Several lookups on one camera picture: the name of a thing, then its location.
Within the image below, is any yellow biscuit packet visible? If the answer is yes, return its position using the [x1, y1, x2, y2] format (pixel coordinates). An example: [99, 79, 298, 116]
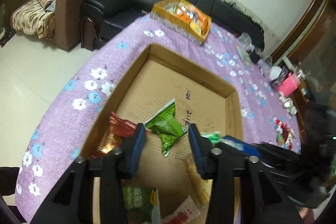
[183, 154, 213, 206]

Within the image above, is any pink knit covered bottle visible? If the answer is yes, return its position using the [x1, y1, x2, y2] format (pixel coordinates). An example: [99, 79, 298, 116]
[277, 73, 301, 97]

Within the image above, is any black leather sofa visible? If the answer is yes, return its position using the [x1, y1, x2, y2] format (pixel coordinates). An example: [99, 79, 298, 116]
[80, 0, 265, 51]

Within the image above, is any green yellow snack packet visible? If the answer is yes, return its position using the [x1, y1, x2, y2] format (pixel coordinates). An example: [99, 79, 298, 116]
[122, 186, 161, 224]

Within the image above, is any patterned blanket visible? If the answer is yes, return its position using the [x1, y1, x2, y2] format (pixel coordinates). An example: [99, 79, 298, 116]
[10, 0, 56, 39]

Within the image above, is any shiny red snack packet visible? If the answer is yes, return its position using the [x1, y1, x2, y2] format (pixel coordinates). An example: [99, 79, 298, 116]
[91, 111, 137, 159]

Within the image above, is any white red snack packet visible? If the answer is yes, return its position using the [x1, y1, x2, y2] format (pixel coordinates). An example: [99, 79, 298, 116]
[161, 195, 201, 224]

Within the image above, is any red candy wrappers pile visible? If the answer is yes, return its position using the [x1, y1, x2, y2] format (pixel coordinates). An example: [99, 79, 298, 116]
[274, 118, 297, 150]

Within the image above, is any yellow snack tray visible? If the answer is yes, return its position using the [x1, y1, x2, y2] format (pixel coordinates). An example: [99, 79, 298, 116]
[150, 0, 212, 46]

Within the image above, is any shallow cardboard box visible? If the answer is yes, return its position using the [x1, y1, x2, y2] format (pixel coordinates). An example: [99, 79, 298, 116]
[81, 44, 244, 217]

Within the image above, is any purple floral tablecloth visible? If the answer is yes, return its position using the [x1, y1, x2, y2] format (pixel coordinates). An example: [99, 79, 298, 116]
[15, 16, 299, 221]

